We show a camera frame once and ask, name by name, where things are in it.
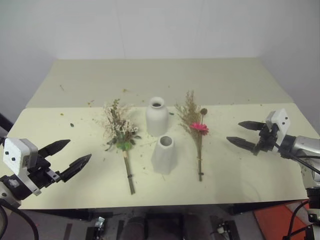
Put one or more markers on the dark bar beside table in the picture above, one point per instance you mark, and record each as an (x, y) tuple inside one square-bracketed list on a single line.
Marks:
[(5, 123)]

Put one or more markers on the small metal clamp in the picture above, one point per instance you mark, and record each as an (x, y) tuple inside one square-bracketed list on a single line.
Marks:
[(220, 226), (100, 222)]

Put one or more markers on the round white bottle vase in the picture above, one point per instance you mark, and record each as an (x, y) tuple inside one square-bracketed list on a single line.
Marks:
[(156, 120)]

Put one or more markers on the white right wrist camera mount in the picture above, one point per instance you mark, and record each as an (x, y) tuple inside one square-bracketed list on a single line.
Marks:
[(281, 120)]

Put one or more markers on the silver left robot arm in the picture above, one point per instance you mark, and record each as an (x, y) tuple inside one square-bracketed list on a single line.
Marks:
[(10, 190)]

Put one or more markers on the faceted white tapered vase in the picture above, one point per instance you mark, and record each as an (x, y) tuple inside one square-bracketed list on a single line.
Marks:
[(163, 157)]

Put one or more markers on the black table frame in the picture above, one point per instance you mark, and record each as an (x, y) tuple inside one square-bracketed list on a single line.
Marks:
[(75, 208)]

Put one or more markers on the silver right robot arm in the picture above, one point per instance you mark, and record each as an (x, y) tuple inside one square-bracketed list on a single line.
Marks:
[(306, 147)]

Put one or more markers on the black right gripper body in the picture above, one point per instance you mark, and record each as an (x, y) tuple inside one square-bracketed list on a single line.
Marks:
[(266, 142)]

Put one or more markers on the white dried flower bouquet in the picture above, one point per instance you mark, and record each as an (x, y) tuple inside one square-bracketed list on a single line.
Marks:
[(119, 127)]

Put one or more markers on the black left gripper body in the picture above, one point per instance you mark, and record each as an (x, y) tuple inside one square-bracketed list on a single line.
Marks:
[(41, 175)]

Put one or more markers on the orange floor panel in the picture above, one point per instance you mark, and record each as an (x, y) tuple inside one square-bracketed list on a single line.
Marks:
[(275, 220)]

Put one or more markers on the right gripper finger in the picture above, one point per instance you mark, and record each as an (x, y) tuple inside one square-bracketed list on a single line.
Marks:
[(243, 143), (251, 125)]

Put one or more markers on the pink flower dried bouquet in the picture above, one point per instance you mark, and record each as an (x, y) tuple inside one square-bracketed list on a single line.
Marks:
[(197, 126)]

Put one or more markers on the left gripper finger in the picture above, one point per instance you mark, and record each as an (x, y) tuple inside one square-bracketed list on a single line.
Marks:
[(55, 147), (76, 166)]

